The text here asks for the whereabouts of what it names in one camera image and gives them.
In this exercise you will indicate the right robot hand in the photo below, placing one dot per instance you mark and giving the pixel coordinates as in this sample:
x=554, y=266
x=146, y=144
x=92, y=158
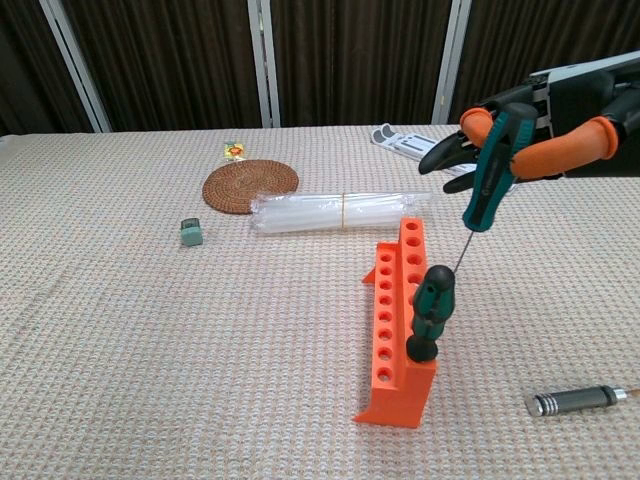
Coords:
x=580, y=130

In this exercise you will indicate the grey metal precision screwdriver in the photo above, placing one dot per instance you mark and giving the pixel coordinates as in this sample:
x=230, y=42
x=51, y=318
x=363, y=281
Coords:
x=570, y=400

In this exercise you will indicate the orange tube rack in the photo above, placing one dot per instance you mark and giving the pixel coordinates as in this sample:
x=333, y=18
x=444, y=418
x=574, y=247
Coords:
x=400, y=400

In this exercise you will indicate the bundle of clear plastic tubes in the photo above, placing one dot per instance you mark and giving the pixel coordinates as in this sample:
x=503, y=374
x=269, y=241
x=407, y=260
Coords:
x=310, y=215

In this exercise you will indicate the round woven brown coaster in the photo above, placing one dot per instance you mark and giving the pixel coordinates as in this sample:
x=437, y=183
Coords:
x=240, y=182

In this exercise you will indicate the small yellow candy packet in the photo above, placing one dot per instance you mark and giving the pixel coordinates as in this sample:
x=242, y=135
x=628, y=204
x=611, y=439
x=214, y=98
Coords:
x=233, y=151

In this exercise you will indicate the small green pencil sharpener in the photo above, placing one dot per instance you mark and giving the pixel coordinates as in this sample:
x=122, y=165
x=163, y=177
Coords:
x=191, y=236

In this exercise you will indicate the beige woven tablecloth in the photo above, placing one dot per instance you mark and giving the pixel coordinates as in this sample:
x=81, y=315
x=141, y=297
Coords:
x=150, y=325

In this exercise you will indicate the grey partition frame post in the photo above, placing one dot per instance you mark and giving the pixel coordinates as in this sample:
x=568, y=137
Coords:
x=265, y=65
x=75, y=65
x=450, y=65

